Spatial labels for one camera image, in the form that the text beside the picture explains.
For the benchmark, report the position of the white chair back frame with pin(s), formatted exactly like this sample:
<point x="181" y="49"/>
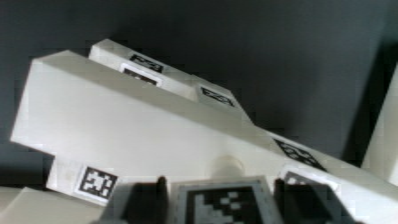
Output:
<point x="124" y="133"/>

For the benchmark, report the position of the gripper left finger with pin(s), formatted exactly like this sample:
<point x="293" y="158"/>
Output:
<point x="138" y="204"/>

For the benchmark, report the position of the white tagged cube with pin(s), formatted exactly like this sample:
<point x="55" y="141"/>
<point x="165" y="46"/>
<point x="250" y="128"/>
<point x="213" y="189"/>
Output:
<point x="222" y="201"/>

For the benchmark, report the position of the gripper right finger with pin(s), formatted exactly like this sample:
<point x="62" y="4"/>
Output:
<point x="309" y="205"/>

